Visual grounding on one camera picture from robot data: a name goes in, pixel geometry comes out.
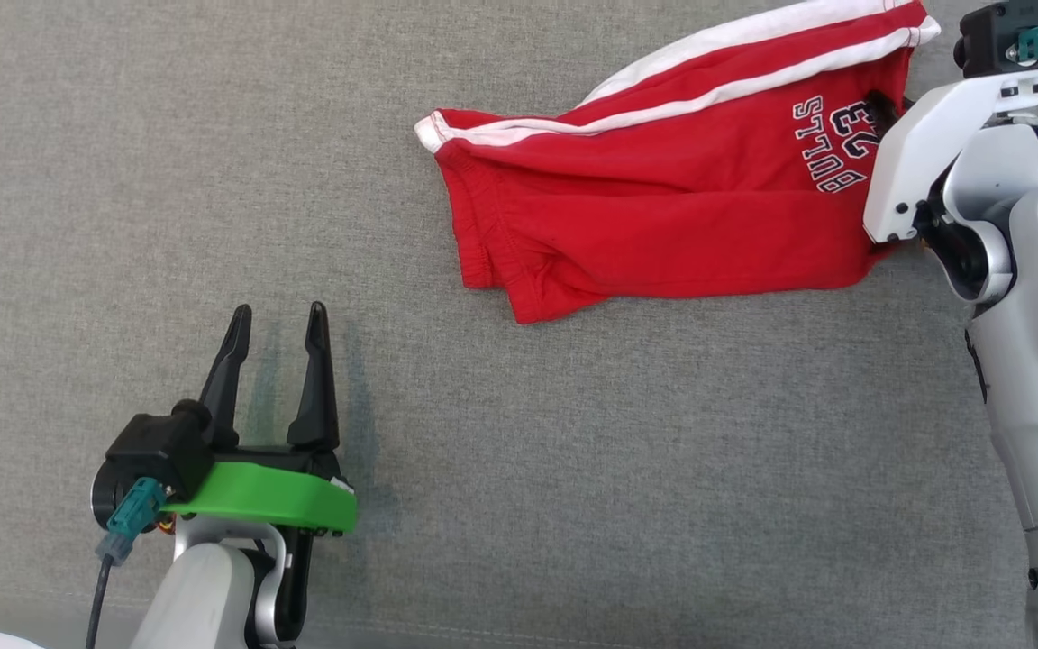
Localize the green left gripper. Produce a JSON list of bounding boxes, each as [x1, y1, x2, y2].
[[159, 301, 358, 535]]

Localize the teal left camera connector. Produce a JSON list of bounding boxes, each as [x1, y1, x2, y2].
[[96, 478, 168, 567]]

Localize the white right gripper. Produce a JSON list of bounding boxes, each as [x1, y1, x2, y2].
[[863, 77, 1038, 244]]

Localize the thin black cable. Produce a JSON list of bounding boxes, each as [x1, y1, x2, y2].
[[85, 554, 116, 649]]

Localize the red shorts with white stripes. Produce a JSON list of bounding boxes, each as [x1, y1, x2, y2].
[[414, 0, 942, 325]]

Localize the grey fabric sofa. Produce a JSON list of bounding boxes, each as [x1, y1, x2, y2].
[[0, 0, 1038, 649]]

